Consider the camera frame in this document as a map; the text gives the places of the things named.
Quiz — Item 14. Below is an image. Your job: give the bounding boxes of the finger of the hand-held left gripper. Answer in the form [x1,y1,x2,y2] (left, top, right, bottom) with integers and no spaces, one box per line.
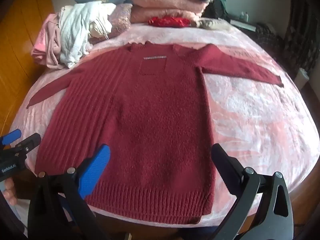
[0,129,22,147]
[14,133,42,155]

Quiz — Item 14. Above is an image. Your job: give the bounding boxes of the pink fluffy folded blanket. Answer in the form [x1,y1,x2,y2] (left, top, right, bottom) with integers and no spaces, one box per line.
[129,0,213,23]

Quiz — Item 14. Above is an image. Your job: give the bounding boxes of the pink folded clothes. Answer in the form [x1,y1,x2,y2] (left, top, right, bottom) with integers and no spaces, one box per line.
[30,14,66,70]

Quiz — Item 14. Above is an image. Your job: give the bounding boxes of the bright red cloth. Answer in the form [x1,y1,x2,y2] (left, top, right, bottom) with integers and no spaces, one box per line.
[148,16,192,28]

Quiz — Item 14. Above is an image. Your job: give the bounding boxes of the dark red knit sweater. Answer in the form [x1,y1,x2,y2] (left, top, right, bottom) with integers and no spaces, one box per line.
[26,42,285,225]

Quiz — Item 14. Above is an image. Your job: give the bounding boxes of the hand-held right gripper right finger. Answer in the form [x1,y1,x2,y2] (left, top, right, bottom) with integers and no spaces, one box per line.
[211,144,294,240]

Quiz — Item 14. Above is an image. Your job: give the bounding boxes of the person's left hand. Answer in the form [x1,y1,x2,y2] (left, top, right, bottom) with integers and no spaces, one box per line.
[0,177,18,206]

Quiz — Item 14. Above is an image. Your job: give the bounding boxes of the dark checked cloth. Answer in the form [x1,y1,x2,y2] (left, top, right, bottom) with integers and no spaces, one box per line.
[255,22,284,51]

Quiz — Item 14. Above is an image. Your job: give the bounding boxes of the dark patterned curtain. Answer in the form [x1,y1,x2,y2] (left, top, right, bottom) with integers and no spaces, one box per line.
[282,0,319,79]

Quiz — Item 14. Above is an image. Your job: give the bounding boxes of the beige cloth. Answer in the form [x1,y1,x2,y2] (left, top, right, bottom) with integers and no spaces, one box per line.
[195,17,231,29]

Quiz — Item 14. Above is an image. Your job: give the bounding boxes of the cream crumpled cloth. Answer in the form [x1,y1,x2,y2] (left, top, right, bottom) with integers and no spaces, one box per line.
[89,17,113,38]

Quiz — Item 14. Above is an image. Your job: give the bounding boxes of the grey flat box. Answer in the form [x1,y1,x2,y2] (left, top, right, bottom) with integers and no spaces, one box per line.
[229,18,257,32]

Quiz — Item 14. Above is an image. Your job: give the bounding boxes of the white ribbed garment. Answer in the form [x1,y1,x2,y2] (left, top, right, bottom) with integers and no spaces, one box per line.
[58,1,113,68]

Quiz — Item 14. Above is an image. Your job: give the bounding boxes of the pink printed blanket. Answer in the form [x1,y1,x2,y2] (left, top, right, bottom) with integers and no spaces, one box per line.
[12,17,320,230]

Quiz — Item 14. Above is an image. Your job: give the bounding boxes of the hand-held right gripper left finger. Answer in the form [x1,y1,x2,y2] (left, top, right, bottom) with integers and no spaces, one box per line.
[27,144,112,240]

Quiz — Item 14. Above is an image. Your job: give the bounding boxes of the white box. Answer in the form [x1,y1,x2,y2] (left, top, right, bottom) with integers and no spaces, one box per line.
[294,68,311,91]

